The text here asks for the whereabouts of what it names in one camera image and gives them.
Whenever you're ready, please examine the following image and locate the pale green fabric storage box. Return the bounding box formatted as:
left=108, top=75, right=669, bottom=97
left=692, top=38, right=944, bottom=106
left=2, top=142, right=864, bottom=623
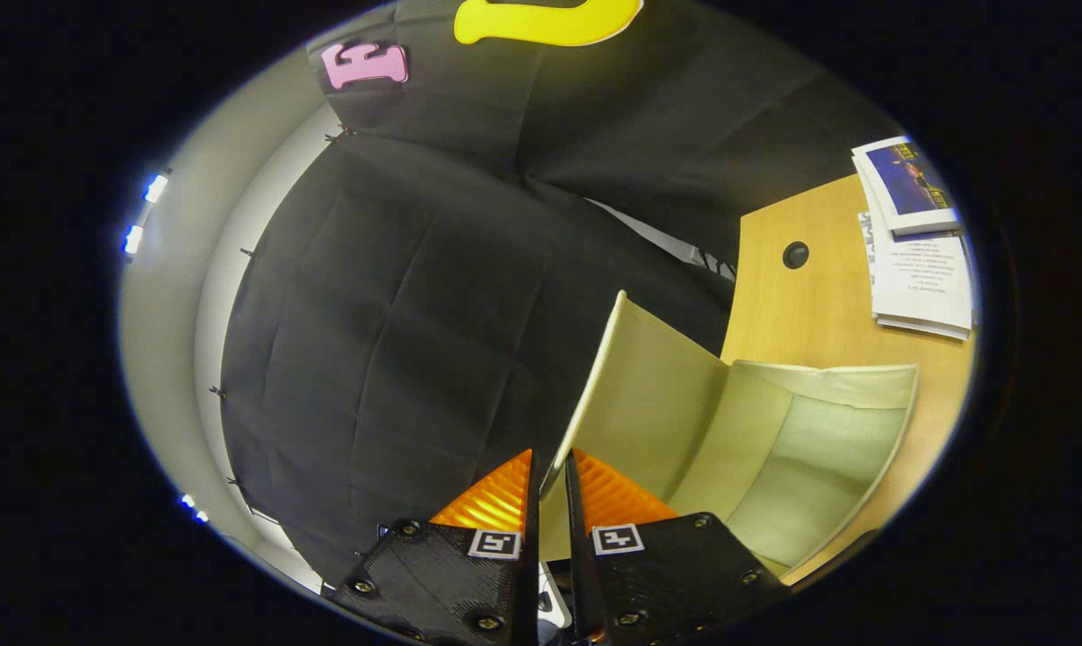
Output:
left=539, top=290, right=919, bottom=580

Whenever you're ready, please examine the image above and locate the book with dark blue cover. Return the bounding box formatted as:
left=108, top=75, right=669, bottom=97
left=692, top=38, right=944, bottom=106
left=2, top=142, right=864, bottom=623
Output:
left=851, top=135, right=964, bottom=236

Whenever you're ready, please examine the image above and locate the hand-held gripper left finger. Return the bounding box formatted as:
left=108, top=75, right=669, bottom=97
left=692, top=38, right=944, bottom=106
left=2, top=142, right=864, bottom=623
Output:
left=326, top=449, right=542, bottom=646

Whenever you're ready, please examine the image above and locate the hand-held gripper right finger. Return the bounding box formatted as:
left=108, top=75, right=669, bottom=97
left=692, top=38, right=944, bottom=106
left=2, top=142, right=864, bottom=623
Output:
left=563, top=447, right=789, bottom=646

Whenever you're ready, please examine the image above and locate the white cover book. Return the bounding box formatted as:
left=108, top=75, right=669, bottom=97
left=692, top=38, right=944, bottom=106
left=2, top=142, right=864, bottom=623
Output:
left=858, top=211, right=974, bottom=342

